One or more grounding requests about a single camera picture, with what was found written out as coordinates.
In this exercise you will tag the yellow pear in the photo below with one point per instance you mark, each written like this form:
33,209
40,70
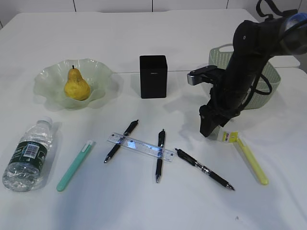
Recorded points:
76,87

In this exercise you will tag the waste paper label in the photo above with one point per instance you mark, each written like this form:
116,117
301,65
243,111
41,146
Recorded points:
223,135

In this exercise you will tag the yellow pen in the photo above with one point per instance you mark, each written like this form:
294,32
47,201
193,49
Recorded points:
253,163

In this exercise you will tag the clear plastic ruler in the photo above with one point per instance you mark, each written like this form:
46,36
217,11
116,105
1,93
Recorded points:
141,147

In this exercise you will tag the black square pen holder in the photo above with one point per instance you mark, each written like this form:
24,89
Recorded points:
153,76

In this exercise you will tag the frosted green wavy plate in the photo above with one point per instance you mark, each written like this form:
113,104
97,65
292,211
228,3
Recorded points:
50,82

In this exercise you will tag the clear plastic water bottle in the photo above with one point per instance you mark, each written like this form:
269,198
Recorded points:
24,168

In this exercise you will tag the black pen right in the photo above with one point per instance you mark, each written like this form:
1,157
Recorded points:
192,161

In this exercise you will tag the black pen under ruler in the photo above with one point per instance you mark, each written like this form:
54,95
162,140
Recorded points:
127,132
161,143

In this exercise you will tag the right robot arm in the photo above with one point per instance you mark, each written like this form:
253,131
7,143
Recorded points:
254,44

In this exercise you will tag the green woven plastic basket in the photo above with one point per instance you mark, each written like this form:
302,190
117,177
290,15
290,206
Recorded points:
220,57

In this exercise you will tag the black pen under ruler middle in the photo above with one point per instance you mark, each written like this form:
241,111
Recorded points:
161,143

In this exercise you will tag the black pen under ruler left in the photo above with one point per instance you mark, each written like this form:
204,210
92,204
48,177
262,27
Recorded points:
127,132

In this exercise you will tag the mint green pen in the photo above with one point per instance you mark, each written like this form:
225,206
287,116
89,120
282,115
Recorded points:
68,175

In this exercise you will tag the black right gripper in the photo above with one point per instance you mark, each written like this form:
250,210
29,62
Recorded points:
225,103

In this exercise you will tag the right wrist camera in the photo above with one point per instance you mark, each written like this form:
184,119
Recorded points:
200,75

